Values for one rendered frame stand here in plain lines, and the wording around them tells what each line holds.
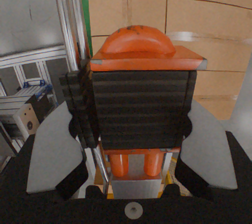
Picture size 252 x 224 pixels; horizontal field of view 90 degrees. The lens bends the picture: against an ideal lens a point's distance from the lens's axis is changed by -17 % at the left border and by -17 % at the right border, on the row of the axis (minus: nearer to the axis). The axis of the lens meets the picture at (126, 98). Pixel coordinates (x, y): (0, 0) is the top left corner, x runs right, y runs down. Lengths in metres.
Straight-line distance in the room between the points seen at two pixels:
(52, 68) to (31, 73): 0.22
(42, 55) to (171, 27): 1.00
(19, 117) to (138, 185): 0.51
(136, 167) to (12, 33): 1.70
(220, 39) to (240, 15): 0.19
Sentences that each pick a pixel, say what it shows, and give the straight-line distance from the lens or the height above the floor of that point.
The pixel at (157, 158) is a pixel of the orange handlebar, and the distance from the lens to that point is 0.17.
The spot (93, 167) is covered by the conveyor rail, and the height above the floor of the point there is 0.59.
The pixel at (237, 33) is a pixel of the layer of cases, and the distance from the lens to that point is 1.07.
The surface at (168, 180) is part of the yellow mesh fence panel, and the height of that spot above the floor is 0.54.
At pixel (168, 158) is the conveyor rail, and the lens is 1.34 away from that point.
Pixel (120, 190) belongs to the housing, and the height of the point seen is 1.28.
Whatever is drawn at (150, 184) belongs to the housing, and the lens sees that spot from 0.20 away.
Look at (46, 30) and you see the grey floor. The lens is 1.56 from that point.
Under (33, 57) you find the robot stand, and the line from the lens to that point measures 1.41.
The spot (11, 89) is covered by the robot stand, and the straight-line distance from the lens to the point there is 1.72.
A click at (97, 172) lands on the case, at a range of 0.96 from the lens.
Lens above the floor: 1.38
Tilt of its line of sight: 60 degrees down
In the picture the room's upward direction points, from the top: 180 degrees clockwise
